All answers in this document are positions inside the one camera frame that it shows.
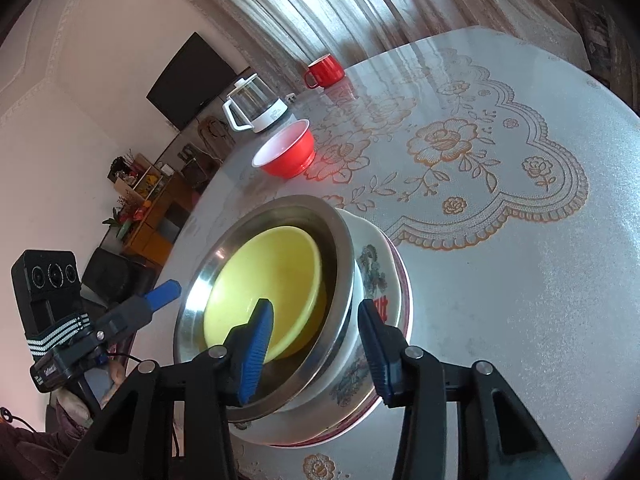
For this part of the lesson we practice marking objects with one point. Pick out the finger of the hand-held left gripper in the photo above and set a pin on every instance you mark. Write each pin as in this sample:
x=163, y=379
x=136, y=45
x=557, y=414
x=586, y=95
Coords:
x=162, y=296

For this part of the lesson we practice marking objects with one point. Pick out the red mug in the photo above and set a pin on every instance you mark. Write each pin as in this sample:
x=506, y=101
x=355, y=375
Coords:
x=327, y=72

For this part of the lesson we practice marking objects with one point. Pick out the beige lace curtain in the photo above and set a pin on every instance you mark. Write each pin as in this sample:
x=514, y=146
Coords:
x=350, y=5

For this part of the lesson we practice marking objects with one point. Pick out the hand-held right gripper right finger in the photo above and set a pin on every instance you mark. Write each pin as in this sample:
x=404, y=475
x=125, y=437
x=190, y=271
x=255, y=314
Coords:
x=377, y=355

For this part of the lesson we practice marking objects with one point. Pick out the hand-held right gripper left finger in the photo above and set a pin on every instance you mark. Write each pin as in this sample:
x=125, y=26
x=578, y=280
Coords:
x=257, y=355

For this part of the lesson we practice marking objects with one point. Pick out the red plastic bowl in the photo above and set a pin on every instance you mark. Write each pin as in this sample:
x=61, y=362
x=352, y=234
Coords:
x=287, y=157

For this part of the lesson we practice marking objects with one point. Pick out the black wall television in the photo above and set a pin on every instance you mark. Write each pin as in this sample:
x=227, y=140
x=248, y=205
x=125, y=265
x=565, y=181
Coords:
x=192, y=80

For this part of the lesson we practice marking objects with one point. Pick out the black box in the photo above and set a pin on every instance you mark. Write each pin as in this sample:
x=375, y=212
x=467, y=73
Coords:
x=117, y=275

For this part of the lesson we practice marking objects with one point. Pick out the white plate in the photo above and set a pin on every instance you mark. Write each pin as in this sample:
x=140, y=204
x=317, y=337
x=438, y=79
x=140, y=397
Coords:
x=372, y=265

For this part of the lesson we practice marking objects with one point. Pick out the wooden cabinet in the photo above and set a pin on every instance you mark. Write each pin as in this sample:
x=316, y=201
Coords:
x=160, y=210

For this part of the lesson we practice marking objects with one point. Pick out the small wooden ornament shelf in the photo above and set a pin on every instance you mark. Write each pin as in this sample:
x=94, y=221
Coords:
x=135, y=175

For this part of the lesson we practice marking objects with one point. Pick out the large pink-rimmed floral plate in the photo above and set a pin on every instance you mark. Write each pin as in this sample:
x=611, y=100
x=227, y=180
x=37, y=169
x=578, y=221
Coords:
x=406, y=305

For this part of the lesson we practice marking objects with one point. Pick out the white glass electric kettle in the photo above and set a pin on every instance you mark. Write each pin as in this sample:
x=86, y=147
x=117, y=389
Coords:
x=265, y=110

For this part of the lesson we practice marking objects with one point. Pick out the arched wooden chair back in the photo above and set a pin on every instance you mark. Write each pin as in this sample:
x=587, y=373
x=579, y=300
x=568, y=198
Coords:
x=212, y=132

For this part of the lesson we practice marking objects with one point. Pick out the yellow plastic bowl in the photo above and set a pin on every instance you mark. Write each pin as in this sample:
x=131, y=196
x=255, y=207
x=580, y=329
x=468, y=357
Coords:
x=265, y=270

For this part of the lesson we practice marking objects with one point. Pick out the stainless steel bowl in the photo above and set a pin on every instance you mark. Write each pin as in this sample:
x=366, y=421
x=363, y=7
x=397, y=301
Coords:
x=300, y=220

